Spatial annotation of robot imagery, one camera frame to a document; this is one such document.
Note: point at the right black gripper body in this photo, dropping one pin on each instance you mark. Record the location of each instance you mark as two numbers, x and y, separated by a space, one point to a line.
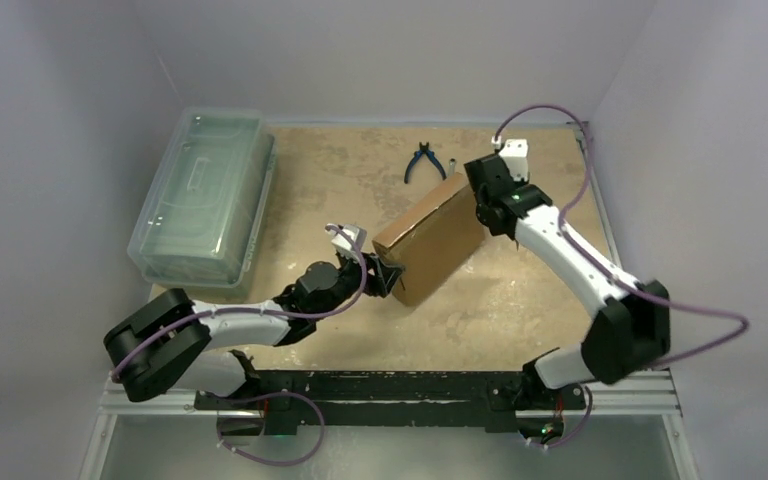
480 183

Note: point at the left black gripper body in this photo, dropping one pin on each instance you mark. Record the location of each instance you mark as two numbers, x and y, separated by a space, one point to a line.
373 284

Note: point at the brown cardboard express box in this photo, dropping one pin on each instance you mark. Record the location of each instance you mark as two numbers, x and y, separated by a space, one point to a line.
431 239

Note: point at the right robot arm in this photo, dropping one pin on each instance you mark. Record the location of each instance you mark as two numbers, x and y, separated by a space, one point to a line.
630 320

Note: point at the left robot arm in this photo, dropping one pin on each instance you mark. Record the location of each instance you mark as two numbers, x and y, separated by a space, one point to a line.
166 343

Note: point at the clear plastic storage bin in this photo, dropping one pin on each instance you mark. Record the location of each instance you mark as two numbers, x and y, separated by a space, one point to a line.
199 222

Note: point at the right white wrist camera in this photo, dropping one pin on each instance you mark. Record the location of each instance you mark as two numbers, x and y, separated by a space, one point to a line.
513 156

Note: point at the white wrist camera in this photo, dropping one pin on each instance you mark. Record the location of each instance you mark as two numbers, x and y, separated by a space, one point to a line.
513 156
347 240

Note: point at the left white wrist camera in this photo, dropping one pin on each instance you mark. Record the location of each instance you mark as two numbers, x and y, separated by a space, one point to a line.
347 240

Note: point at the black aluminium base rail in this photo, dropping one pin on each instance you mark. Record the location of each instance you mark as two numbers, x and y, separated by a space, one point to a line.
285 400

